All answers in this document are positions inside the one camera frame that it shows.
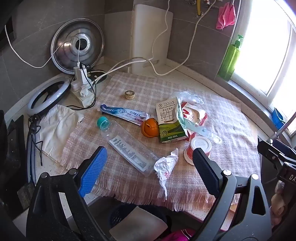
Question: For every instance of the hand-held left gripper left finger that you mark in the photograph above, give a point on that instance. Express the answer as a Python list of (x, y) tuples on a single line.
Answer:
[(92, 171)]

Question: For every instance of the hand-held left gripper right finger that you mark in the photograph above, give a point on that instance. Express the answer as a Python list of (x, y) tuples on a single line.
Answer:
[(205, 169)]

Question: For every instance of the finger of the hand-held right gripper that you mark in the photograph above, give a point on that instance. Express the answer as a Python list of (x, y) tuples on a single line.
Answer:
[(270, 147), (272, 161)]

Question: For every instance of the red white paper cup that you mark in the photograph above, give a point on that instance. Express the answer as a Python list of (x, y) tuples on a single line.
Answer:
[(198, 143)]

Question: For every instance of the clear plastic packaging strip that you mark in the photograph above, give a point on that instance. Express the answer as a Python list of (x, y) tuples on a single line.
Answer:
[(201, 131)]

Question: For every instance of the white plastic wrapper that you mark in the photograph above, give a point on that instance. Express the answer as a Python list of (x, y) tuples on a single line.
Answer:
[(165, 164)]

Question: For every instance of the clear plastic bottle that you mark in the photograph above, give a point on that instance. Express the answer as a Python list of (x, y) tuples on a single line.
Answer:
[(129, 150)]

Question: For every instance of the dark blue plastic basket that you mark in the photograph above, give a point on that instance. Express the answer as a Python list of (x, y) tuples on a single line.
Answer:
[(120, 213)]

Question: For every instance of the green white milk carton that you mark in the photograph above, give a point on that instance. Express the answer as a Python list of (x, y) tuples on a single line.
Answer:
[(168, 120)]

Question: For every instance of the orange peel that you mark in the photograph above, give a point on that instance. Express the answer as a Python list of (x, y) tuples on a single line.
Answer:
[(150, 128)]

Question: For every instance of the person's right hand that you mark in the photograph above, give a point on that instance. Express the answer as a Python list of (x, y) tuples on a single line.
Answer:
[(278, 204)]

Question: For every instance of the blue plastic item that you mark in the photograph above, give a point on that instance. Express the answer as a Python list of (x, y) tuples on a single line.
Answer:
[(277, 118)]

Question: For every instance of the red white snack packet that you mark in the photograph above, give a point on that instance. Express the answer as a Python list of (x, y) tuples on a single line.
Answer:
[(196, 115)]

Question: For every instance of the white cloth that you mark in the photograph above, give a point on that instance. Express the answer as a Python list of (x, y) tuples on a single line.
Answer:
[(57, 129)]

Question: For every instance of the toothpaste tube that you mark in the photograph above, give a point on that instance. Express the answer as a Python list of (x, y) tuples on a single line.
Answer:
[(124, 113)]

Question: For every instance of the beige cardboard piece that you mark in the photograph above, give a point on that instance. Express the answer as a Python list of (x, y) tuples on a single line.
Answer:
[(138, 222)]

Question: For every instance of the pink clothing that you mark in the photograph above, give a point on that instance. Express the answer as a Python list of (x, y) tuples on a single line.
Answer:
[(178, 235)]

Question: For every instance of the white power strip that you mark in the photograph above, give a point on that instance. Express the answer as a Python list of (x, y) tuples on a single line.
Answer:
[(86, 98)]

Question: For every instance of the clear plastic bag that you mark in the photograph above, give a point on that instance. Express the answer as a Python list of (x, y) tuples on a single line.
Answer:
[(189, 97)]

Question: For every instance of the small tan bottle cap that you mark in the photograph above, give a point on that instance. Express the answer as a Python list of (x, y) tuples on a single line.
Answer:
[(130, 95)]

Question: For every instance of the green soap dispenser bottle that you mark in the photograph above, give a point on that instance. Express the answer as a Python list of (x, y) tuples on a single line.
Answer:
[(229, 60)]

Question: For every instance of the white charger plug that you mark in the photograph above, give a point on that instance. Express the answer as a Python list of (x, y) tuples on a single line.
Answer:
[(79, 74)]

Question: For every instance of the pink plaid fringed cloth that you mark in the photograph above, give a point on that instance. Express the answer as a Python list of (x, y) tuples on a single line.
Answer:
[(150, 88)]

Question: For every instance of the window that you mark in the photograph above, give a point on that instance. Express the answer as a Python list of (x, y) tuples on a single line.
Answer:
[(266, 46)]

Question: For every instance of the metal pot lid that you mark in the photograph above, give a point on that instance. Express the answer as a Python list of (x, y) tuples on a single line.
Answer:
[(67, 46)]

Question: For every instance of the pink rag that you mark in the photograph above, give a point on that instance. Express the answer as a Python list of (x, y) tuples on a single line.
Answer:
[(225, 16)]

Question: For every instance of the white cutting board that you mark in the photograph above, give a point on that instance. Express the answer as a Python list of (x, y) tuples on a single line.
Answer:
[(148, 34)]

